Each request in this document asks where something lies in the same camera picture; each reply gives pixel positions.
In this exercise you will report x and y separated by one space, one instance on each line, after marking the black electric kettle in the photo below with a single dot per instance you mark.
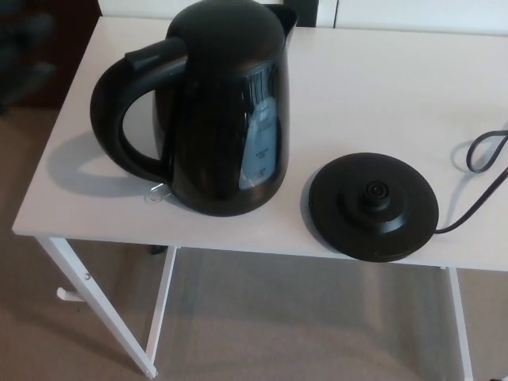
222 119

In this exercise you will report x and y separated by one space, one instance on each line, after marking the black round kettle base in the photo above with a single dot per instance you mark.
373 210

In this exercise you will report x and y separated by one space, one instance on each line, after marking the white metal table frame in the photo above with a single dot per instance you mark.
119 309

